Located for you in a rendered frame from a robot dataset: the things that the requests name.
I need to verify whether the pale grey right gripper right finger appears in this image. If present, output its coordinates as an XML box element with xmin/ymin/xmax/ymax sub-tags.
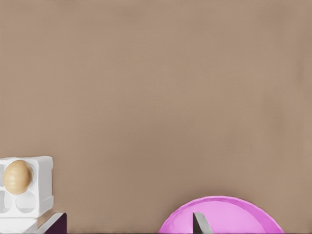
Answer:
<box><xmin>193</xmin><ymin>212</ymin><xmax>211</xmax><ymax>233</ymax></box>

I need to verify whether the pink round bowl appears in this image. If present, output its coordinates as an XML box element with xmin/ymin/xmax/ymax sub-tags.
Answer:
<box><xmin>158</xmin><ymin>195</ymin><xmax>285</xmax><ymax>233</ymax></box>

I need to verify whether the white egg box lid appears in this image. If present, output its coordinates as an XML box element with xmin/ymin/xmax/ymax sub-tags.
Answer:
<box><xmin>0</xmin><ymin>215</ymin><xmax>39</xmax><ymax>233</ymax></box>

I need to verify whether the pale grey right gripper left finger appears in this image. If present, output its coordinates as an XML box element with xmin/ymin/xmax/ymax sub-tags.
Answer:
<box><xmin>36</xmin><ymin>212</ymin><xmax>67</xmax><ymax>233</ymax></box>

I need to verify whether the white egg box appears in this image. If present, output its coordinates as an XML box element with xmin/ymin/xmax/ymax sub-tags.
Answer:
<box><xmin>0</xmin><ymin>156</ymin><xmax>54</xmax><ymax>219</ymax></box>

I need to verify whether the beige egg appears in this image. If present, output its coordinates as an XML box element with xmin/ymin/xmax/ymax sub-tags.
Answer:
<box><xmin>2</xmin><ymin>159</ymin><xmax>33</xmax><ymax>195</ymax></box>

